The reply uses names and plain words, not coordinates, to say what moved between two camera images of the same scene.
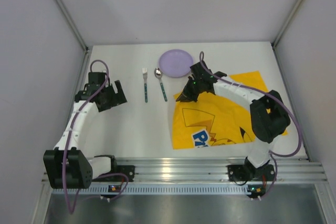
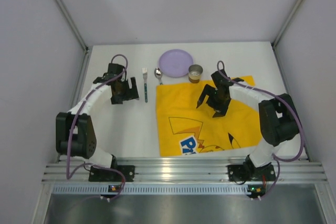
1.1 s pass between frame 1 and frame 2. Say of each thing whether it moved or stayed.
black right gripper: moved
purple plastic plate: stayed
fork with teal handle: stayed
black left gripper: moved
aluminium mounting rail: stayed
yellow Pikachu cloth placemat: moved
